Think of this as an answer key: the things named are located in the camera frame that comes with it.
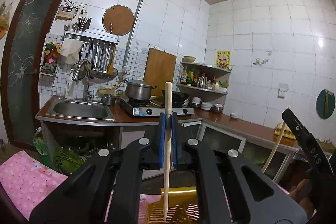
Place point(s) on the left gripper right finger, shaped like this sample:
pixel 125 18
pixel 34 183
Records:
pixel 229 188

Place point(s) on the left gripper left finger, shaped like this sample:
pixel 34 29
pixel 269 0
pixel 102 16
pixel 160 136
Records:
pixel 106 188

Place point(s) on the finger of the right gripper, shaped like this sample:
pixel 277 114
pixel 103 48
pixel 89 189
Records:
pixel 322 168

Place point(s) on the wooden chopstick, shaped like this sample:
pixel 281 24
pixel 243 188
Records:
pixel 167 153
pixel 275 147

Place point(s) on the kitchen counter with cabinets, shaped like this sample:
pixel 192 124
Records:
pixel 219 131

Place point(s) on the steel kitchen sink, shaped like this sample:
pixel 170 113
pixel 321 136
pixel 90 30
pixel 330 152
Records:
pixel 80 110

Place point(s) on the chrome kitchen faucet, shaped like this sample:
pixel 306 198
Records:
pixel 82 79

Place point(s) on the person right hand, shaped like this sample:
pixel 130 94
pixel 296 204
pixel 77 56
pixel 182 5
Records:
pixel 300 194

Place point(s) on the yellow egg tray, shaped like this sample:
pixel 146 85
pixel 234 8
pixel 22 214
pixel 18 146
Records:
pixel 286 133

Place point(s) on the green leafy vegetables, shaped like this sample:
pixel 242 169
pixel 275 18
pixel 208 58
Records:
pixel 65 160

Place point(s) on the yellow perforated utensil holder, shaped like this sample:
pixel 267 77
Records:
pixel 182 207

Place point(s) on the pink floral tablecloth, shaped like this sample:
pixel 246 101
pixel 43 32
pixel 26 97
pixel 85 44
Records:
pixel 27 183

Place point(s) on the stacked white bowls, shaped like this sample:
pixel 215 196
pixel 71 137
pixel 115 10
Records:
pixel 197 102

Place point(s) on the steel gas stove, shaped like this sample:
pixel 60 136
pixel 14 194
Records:
pixel 149 109

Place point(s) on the steel cooking pot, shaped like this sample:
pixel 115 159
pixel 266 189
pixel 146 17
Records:
pixel 138 90

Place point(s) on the black wok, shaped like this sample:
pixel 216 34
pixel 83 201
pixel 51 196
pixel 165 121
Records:
pixel 179 98

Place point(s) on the corner shelf with bottles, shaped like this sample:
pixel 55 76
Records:
pixel 203 78

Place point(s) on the rectangular wooden cutting board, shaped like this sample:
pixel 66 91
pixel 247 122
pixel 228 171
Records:
pixel 160 67

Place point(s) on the round wooden board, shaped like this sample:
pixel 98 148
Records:
pixel 118 20

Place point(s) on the dark wooden glass door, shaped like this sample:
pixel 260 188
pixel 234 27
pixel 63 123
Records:
pixel 21 62

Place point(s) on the hanging yellow bag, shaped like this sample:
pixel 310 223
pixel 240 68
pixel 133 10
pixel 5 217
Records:
pixel 5 18

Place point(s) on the green round wall board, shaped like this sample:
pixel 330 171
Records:
pixel 325 104

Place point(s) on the white wall switch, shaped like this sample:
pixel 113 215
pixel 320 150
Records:
pixel 282 90

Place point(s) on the yellow wall poster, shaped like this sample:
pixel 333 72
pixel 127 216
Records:
pixel 223 59

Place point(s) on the wall utensil rack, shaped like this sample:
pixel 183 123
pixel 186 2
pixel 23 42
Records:
pixel 90 52

